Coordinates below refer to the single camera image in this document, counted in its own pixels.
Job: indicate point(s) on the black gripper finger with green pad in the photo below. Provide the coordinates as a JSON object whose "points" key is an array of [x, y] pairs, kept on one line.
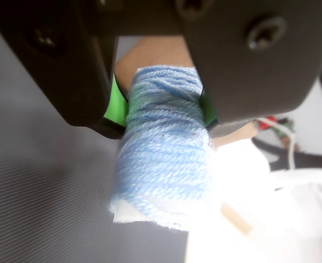
{"points": [[259, 74]]}

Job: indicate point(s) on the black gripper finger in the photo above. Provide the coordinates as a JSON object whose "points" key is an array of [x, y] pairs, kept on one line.
{"points": [[53, 68]]}

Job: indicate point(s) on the light blue yarn-wrapped block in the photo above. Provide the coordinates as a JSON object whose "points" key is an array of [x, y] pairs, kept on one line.
{"points": [[163, 148]]}

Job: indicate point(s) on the dark grey table mat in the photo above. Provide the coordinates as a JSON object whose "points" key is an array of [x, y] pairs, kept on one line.
{"points": [[40, 191]]}

